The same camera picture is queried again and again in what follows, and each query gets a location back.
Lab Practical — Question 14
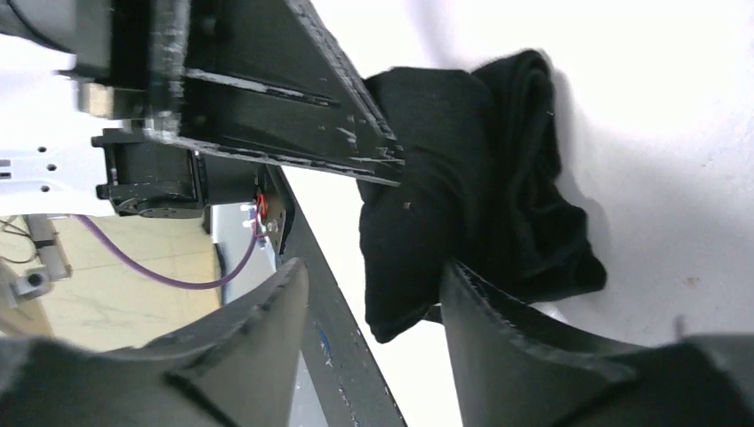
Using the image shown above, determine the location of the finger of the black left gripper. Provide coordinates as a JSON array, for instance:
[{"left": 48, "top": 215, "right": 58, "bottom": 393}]
[{"left": 146, "top": 1, "right": 404, "bottom": 186}]

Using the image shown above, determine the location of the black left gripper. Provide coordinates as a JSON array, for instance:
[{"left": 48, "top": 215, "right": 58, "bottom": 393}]
[{"left": 1, "top": 0, "right": 151, "bottom": 121}]

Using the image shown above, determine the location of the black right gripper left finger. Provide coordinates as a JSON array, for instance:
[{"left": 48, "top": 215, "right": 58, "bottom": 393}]
[{"left": 1, "top": 258, "right": 309, "bottom": 426}]

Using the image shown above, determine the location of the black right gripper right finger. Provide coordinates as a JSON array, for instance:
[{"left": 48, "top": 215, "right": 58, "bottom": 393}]
[{"left": 440, "top": 263, "right": 753, "bottom": 426}]

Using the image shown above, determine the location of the black underwear beige waistband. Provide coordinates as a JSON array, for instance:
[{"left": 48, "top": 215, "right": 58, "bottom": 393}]
[{"left": 358, "top": 50, "right": 607, "bottom": 343}]

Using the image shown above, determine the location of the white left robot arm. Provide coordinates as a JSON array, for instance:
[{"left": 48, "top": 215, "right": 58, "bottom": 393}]
[{"left": 1, "top": 1, "right": 404, "bottom": 219}]

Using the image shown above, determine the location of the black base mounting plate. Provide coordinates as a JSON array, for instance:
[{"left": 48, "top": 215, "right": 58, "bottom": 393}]
[{"left": 260, "top": 165, "right": 405, "bottom": 427}]

